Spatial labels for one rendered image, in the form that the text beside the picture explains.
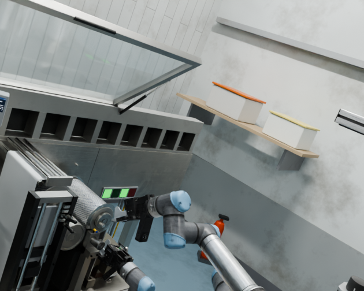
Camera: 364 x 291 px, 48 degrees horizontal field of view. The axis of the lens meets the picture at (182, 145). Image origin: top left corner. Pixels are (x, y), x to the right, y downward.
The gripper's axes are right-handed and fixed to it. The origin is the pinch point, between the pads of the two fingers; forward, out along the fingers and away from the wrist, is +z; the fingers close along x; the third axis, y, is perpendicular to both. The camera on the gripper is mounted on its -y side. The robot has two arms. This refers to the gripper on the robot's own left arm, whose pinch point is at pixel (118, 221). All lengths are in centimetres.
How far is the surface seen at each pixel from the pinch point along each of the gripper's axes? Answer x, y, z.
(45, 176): 30.2, 17.5, 0.5
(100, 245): 1.1, -8.0, 10.4
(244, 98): -231, 116, 55
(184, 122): -71, 56, 13
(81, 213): 3.9, 6.0, 17.1
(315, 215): -291, -5, 35
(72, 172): -6.2, 28.1, 34.5
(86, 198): 1.4, 12.3, 16.0
